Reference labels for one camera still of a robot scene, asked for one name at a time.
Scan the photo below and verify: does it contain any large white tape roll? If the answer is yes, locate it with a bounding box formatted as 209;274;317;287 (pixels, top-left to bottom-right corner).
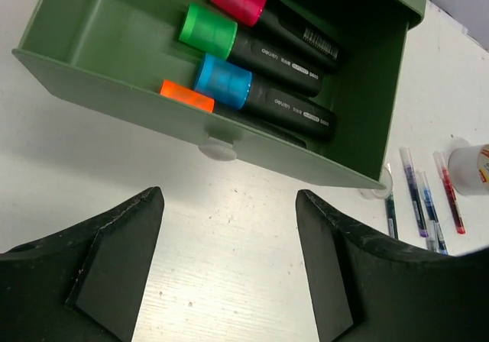
449;144;488;196

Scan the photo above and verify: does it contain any green pen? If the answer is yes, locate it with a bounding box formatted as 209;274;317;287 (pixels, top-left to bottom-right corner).
383;162;400;240

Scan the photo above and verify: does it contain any blue highlighter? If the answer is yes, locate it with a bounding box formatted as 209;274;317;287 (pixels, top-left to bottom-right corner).
194;53;336;140

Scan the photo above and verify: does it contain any pink highlighter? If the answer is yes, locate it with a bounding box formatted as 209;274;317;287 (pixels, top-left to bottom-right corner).
211;0;341;73

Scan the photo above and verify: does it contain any orange highlighter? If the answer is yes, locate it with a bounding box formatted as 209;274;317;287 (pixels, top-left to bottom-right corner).
160;79;306;148

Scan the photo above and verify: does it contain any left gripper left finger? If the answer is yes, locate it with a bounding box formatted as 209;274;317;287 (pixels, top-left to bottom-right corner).
1;186;164;341

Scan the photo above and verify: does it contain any green drawer box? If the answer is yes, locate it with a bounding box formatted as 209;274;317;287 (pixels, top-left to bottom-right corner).
13;0;426;188

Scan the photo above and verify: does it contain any purple pen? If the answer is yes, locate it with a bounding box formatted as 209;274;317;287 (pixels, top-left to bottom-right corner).
400;147;429;238

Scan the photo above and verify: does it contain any blue pen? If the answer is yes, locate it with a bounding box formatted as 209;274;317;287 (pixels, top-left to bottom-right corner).
416;170;449;255

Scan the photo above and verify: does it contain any small clear tape roll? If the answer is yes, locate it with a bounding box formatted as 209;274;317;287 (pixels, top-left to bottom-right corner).
358;163;393;200

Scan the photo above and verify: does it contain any green highlighter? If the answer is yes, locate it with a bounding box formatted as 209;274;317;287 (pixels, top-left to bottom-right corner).
179;3;325;97

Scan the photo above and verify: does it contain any red pen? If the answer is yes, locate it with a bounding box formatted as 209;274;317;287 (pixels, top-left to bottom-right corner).
433;151;466;234

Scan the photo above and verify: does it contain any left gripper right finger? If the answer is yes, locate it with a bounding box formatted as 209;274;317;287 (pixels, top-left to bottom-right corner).
296;190;488;341

